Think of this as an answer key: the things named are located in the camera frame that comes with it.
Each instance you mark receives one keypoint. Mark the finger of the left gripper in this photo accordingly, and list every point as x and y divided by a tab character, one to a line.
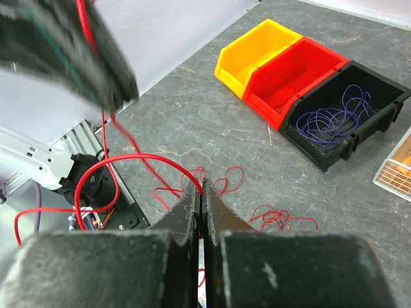
67	42

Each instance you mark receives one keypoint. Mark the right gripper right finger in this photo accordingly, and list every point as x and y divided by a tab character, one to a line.
218	220

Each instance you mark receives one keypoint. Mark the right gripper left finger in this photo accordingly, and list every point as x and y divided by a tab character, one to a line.
181	222

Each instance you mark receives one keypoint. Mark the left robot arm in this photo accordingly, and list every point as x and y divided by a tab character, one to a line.
28	114

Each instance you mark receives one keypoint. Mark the black plastic bin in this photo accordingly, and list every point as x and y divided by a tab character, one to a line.
329	122

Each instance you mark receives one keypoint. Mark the red plastic bin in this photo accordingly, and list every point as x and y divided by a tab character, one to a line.
277	85

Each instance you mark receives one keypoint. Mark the yellow plastic bin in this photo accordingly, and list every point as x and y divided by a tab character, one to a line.
239	59

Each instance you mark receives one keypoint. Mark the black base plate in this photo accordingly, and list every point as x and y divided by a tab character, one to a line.
127	213

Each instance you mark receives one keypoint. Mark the white wire shelf rack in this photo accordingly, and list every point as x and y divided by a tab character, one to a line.
394	173

